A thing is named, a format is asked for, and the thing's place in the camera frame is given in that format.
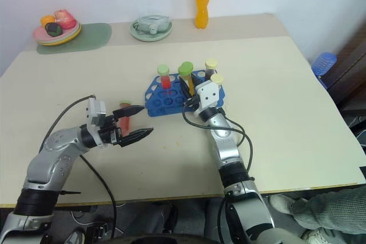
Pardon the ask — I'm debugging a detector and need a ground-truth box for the red tube with green cap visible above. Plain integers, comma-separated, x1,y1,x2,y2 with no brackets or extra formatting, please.
156,64,173,91
118,99,133,133

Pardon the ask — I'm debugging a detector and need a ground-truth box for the yellow plate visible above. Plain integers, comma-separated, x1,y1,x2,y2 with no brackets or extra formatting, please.
35,23,83,47

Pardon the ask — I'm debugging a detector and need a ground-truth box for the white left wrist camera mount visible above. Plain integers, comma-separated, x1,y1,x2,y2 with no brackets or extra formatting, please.
85,97,110,150

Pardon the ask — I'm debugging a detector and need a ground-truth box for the dark brown furniture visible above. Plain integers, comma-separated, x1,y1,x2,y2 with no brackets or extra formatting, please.
322,23,366,111

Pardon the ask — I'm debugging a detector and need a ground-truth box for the pale green plate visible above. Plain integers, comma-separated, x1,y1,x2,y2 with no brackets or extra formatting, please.
129,17,174,42

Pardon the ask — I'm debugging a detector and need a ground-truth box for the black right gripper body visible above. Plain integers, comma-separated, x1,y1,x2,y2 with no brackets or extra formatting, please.
184,95,200,111

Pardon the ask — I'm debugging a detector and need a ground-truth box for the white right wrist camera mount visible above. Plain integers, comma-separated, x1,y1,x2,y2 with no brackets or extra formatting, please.
193,80,223,118

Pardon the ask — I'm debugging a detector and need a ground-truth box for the clear glass bowl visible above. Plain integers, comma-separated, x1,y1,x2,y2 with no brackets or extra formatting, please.
132,13,171,35

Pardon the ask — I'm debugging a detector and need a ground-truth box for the pink plate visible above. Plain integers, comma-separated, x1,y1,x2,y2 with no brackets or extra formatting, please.
31,20,80,44

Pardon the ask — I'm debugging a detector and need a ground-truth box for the person's grey trouser leg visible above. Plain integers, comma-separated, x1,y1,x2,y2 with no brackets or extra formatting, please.
290,185,366,238

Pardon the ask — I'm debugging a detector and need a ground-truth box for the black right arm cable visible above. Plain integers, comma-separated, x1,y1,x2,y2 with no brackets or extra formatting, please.
181,103,254,172

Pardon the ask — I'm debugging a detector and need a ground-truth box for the dark tube with yellow cap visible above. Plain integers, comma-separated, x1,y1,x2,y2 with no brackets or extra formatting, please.
204,58,219,81

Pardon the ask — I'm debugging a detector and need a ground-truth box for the orange soda bottle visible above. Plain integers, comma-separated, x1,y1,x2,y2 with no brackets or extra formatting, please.
194,0,213,30

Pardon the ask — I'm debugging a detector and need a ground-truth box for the dark green toy fruit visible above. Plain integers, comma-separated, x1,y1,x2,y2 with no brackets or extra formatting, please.
44,22,63,38

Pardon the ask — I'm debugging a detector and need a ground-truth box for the yellow tube with green cap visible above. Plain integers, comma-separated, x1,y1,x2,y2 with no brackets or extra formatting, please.
177,61,197,94

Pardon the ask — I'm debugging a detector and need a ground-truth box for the blue test tube rack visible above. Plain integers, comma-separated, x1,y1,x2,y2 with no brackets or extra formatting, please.
144,69,228,118

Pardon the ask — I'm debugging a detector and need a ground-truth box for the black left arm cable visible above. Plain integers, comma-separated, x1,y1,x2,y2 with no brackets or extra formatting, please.
42,93,118,241

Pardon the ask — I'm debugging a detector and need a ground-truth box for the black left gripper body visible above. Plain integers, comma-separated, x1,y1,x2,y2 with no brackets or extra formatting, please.
98,113,125,146

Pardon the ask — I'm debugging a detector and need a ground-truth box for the orange toy fruit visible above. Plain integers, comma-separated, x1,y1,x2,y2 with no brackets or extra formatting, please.
39,15,56,27

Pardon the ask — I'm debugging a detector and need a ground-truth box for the tube with pale yellow cap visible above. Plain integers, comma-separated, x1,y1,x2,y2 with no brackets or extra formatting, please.
209,73,225,88

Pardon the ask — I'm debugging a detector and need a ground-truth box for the white shoe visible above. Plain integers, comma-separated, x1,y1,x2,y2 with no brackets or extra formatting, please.
268,193,299,215
301,227,345,244

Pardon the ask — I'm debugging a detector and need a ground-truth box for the pink toy fruit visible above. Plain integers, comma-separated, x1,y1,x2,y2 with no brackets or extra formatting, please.
54,9,77,30

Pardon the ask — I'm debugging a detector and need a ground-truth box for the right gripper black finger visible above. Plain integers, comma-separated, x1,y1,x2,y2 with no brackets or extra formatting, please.
179,78,192,100
190,74,205,97

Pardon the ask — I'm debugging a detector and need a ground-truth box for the green placemat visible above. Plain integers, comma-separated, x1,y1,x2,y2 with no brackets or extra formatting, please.
35,22,113,55

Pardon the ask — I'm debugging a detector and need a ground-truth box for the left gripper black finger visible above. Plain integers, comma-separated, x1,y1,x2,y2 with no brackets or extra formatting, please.
120,127,154,148
112,105,146,120

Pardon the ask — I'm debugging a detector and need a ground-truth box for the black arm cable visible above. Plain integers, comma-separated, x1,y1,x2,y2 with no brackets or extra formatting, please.
181,103,254,172
42,93,118,241

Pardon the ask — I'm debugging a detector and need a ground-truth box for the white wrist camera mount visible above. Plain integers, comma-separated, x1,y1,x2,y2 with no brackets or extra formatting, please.
193,80,223,118
85,97,110,150

